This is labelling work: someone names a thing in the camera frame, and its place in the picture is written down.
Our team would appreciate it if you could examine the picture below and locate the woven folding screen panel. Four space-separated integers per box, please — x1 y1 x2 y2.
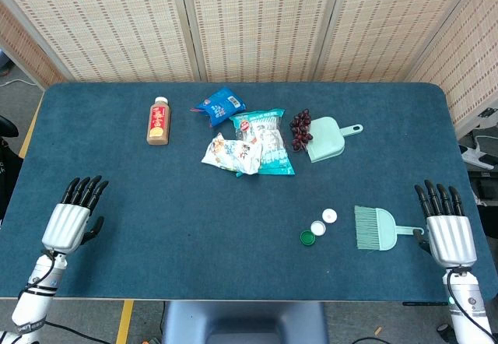
314 0 489 83
178 0 345 83
0 1 67 88
0 0 198 83
404 0 498 139

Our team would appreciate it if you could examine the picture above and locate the white snack bag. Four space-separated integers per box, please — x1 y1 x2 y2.
201 132 264 178

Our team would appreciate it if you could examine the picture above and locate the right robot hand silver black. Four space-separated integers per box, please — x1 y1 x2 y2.
412 179 478 269

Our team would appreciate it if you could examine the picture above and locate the black bag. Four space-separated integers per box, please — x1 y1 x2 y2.
0 116 24 226

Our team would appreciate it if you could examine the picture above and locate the brown drink bottle red label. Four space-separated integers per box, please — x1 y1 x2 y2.
146 96 172 146

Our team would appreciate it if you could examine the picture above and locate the teal snack bag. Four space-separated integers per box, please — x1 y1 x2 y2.
229 107 296 177

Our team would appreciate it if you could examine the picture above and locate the mint green dustpan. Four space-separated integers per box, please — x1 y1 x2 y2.
306 116 364 163

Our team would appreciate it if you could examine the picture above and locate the white power strip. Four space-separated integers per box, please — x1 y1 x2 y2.
458 143 498 170

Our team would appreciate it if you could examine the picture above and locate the blue snack bag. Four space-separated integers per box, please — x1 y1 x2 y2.
190 86 247 128

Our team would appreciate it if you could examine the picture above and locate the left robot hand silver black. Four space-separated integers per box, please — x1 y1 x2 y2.
41 175 110 254

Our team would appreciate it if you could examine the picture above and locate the white floor cable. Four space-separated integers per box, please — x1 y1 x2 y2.
0 78 38 88

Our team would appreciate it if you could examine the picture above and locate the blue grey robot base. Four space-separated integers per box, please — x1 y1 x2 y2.
161 300 330 344

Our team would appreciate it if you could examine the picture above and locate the blue table mat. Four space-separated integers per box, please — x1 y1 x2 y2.
0 82 493 302

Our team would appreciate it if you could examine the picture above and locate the bunch of dark red grapes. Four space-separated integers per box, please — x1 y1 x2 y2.
289 108 314 153

